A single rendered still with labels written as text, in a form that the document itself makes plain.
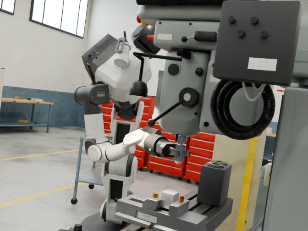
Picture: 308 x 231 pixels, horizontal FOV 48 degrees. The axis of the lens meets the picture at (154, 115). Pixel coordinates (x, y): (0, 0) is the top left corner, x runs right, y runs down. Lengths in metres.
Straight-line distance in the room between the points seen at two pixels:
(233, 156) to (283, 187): 2.00
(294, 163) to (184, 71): 0.50
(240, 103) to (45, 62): 10.59
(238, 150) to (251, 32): 2.20
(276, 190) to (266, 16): 0.52
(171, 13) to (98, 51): 0.62
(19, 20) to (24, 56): 1.01
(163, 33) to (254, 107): 0.43
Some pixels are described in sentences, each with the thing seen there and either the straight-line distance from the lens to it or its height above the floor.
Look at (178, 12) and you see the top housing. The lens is 1.32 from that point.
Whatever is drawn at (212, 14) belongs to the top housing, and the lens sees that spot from 1.27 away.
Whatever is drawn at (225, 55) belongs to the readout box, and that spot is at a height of 1.58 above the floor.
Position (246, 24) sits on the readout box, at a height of 1.66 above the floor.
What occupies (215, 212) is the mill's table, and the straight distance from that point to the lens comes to 1.73.
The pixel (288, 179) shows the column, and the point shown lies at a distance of 1.13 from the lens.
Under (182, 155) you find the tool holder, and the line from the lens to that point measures 1.38.
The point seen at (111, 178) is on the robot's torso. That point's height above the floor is 0.92.
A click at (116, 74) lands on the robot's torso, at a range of 1.73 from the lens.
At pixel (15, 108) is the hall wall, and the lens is 10.91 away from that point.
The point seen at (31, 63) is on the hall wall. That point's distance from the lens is 11.19.
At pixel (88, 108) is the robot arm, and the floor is 1.34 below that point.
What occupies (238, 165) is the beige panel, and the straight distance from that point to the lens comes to 3.11.
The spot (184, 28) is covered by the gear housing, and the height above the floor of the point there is 1.70.
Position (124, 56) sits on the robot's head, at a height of 1.61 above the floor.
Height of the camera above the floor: 1.44
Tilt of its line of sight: 3 degrees down
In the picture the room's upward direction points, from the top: 8 degrees clockwise
